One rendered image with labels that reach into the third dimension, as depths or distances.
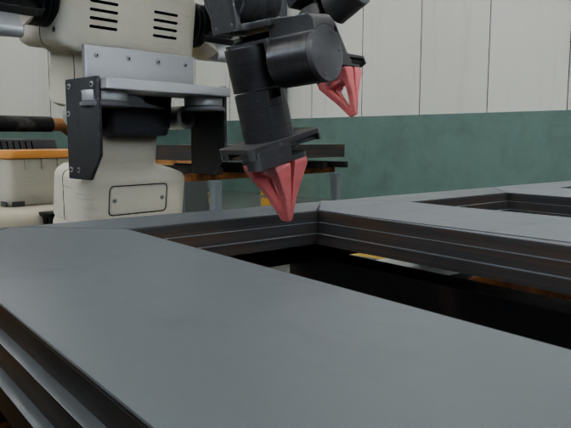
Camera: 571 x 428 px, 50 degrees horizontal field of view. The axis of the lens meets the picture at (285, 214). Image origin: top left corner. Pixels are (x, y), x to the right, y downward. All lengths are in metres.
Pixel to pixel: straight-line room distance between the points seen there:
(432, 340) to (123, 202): 0.88
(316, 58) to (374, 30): 8.88
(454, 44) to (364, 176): 2.32
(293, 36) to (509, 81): 7.78
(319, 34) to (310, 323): 0.37
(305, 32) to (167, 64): 0.55
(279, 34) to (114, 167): 0.56
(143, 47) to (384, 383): 0.97
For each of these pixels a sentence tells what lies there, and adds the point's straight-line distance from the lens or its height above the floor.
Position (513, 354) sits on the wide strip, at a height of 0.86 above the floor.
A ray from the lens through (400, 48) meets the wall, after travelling 9.19.
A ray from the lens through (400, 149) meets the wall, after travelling 9.08.
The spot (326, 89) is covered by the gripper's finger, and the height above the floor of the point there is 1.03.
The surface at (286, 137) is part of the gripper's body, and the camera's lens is 0.68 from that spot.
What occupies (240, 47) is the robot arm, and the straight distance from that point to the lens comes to 0.67.
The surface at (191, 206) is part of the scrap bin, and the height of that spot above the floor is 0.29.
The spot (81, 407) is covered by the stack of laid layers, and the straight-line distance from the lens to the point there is 0.27.
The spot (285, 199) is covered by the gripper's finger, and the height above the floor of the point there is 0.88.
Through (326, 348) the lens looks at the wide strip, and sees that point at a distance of 0.28.
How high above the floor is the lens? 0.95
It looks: 7 degrees down
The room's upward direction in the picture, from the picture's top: straight up
